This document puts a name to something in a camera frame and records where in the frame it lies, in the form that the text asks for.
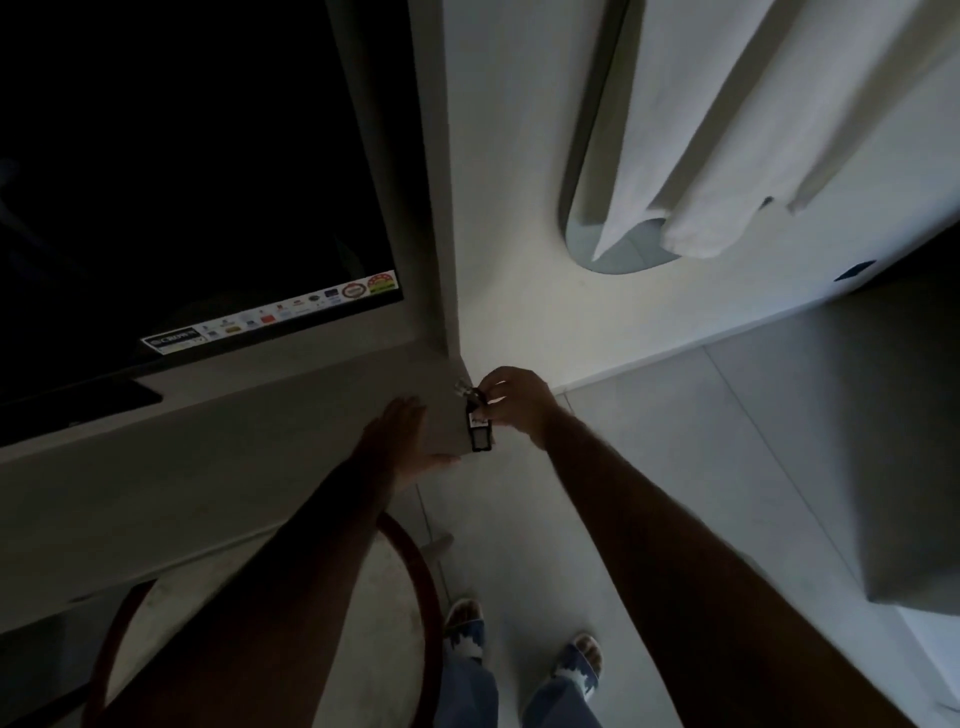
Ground person's right hand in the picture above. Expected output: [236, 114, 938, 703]
[474, 366, 573, 452]

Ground person's left patterned sandal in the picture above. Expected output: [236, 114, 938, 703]
[442, 597, 488, 663]

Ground oval wall mirror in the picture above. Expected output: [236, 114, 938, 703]
[558, 0, 685, 278]

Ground person's left forearm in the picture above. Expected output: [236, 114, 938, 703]
[96, 448, 402, 728]

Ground silver key with black tag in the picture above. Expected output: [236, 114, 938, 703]
[453, 378, 495, 455]

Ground person's left hand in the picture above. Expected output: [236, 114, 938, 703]
[358, 396, 463, 496]

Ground strip of stickers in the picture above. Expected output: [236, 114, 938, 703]
[140, 270, 399, 358]

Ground white hanging towel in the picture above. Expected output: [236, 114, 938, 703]
[591, 0, 960, 262]

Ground black flat screen television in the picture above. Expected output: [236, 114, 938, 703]
[0, 0, 406, 451]

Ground person's right patterned sandal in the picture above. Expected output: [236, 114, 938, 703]
[553, 633, 606, 703]

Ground person's blue jeans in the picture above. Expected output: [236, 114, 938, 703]
[437, 651, 603, 728]

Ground person's right forearm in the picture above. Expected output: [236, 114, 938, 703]
[541, 411, 918, 728]

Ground grey cabinet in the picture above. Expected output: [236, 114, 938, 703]
[819, 217, 960, 618]

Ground person's patterned sandal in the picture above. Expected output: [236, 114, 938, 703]
[553, 633, 606, 703]
[442, 597, 488, 663]

